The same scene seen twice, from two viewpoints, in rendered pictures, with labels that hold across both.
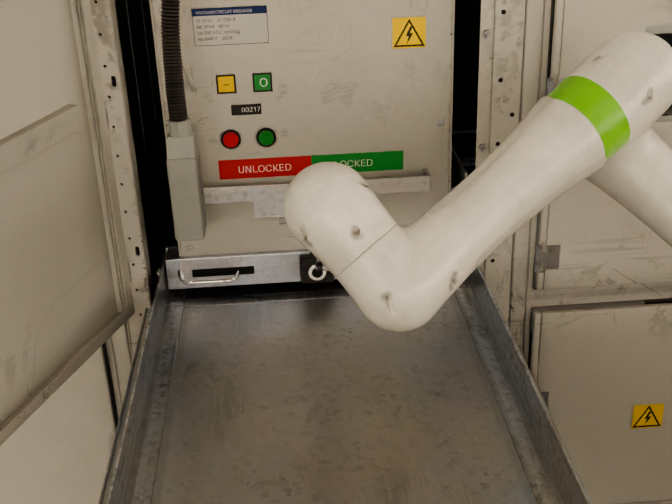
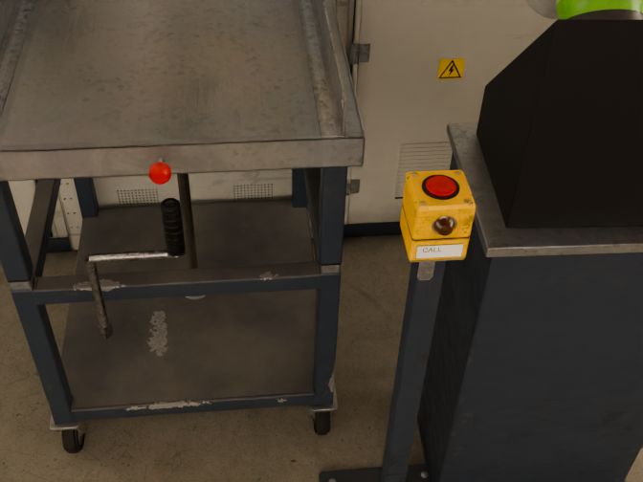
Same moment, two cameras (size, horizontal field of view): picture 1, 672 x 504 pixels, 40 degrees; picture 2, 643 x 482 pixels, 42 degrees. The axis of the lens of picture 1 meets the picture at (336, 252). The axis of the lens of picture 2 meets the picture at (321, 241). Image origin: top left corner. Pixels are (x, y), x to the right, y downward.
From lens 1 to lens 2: 0.28 m
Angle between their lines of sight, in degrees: 18
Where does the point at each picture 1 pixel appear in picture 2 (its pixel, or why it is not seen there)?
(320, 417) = (156, 37)
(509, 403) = (312, 32)
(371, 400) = (200, 27)
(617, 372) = (427, 29)
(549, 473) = (329, 80)
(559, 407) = (378, 57)
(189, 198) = not seen: outside the picture
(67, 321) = not seen: outside the picture
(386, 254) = not seen: outside the picture
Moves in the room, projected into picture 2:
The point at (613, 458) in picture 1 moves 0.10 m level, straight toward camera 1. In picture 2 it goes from (422, 104) to (413, 126)
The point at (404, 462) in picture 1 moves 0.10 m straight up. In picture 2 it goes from (217, 70) to (213, 15)
